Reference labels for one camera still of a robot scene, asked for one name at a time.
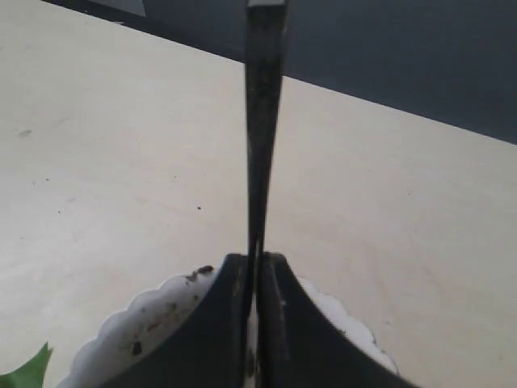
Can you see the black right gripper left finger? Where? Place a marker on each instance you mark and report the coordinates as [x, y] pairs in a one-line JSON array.
[[209, 349]]

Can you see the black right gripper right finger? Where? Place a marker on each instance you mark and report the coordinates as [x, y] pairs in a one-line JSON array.
[[302, 348]]

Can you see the red artificial anthurium plant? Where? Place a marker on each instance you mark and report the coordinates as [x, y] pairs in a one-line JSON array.
[[31, 374]]

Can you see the white scalloped flower pot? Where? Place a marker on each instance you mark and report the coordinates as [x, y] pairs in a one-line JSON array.
[[126, 336]]

